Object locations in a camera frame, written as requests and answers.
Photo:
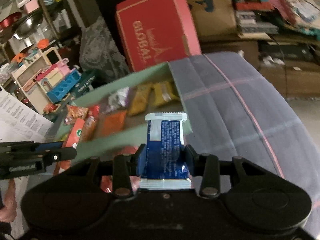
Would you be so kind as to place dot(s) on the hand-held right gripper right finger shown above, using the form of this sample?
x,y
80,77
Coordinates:
x,y
188,160

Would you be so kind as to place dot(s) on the metal bowl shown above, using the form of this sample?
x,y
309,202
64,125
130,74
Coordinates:
x,y
27,25

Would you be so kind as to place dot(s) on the red snack packet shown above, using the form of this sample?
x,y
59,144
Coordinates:
x,y
94,112

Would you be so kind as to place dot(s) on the fries print snack packet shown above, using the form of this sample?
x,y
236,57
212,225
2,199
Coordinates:
x,y
76,115

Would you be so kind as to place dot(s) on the yellow snack packet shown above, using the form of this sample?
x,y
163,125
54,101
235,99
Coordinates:
x,y
165,92
140,100

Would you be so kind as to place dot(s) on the orange packet green mark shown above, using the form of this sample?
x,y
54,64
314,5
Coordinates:
x,y
75,135

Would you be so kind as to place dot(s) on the plain orange snack packet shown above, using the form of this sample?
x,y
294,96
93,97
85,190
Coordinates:
x,y
113,123

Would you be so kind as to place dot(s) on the white instruction sheet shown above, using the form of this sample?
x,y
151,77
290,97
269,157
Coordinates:
x,y
20,115

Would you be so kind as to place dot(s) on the grey plaid blanket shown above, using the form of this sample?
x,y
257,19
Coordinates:
x,y
225,110

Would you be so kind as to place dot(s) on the cream toy kitchen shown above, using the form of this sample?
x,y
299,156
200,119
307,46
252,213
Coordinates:
x,y
27,80

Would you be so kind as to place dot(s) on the person's left hand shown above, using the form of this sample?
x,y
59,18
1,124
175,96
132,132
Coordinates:
x,y
11,200

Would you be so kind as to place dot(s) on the green cardboard box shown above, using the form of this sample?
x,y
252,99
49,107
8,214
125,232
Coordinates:
x,y
107,142

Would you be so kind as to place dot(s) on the silver packet purple edge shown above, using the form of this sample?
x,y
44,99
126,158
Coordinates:
x,y
117,100

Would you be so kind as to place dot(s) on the clear biscuit packet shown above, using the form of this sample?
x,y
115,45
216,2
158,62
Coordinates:
x,y
88,128

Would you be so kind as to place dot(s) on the blue white snack packet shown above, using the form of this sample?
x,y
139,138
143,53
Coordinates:
x,y
165,135

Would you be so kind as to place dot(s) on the brown low shelf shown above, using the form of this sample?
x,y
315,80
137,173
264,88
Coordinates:
x,y
275,80

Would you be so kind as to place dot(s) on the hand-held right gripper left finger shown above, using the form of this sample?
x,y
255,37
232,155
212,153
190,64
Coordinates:
x,y
141,160

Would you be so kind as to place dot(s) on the blue toy rack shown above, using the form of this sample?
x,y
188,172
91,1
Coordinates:
x,y
65,87

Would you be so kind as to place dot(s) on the red cardboard box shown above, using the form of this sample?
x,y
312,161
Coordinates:
x,y
150,30

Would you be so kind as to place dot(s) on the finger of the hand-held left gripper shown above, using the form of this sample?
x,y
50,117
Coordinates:
x,y
50,146
65,153

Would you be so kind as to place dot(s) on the bear print cardboard box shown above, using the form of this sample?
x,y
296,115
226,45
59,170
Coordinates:
x,y
220,17

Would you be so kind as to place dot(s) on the grey floral cushion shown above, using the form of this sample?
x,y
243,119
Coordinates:
x,y
100,50

